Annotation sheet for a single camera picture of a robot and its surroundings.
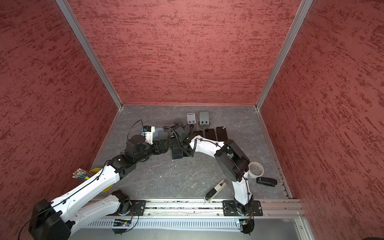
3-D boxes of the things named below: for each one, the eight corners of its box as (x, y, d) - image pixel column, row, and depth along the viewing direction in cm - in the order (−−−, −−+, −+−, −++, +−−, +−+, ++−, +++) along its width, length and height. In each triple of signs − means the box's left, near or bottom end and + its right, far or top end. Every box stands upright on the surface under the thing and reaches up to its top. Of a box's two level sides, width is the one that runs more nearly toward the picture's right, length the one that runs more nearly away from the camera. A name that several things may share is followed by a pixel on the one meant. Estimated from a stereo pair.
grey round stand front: (187, 128, 110) (186, 119, 102) (187, 121, 114) (187, 112, 106) (195, 128, 110) (195, 119, 102) (195, 121, 114) (195, 112, 106)
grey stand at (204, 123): (198, 129, 108) (198, 121, 101) (198, 119, 114) (198, 111, 107) (209, 129, 108) (210, 121, 101) (208, 119, 114) (209, 111, 107)
